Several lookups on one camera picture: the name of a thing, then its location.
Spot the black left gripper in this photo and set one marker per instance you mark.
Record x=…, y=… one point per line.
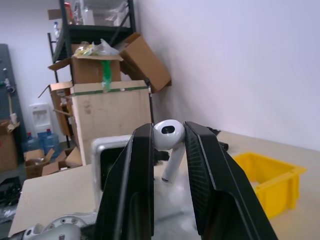
x=108, y=165

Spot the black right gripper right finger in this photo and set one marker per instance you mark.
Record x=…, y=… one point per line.
x=220, y=190

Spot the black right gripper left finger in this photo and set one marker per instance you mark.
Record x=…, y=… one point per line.
x=127, y=190

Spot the white earbud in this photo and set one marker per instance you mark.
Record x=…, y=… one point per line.
x=168, y=135

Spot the yellow plastic bin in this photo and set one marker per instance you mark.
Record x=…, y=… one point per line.
x=275, y=185

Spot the black object on table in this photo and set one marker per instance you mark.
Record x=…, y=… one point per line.
x=220, y=140

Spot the black pole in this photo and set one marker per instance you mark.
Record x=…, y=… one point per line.
x=150, y=105

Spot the large plywood crate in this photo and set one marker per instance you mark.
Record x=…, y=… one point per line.
x=110, y=117

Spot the small open cardboard box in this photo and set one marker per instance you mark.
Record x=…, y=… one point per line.
x=36, y=165
x=70, y=160

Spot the blue water jug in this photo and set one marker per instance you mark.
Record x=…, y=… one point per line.
x=48, y=141
x=31, y=143

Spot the tilted cardboard box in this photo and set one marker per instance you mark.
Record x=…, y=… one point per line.
x=145, y=62

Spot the open cardboard box with flaps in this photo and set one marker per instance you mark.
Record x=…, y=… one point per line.
x=58, y=105

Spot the white water dispenser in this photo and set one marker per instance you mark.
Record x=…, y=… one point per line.
x=40, y=117

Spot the open cardboard box with bags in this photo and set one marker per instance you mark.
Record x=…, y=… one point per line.
x=86, y=68

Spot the black clutter pile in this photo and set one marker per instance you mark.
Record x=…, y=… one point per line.
x=10, y=192

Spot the clear plastic bag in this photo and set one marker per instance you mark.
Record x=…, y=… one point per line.
x=100, y=48

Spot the brown cardboard box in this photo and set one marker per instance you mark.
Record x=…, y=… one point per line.
x=7, y=147

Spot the paper cup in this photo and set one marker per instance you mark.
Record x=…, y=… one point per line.
x=13, y=117

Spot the black metal shelf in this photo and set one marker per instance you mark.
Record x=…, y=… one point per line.
x=95, y=31

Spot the clear water bottle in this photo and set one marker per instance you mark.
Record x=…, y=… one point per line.
x=56, y=31

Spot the grey pegboard panel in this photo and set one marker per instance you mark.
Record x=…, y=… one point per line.
x=10, y=75

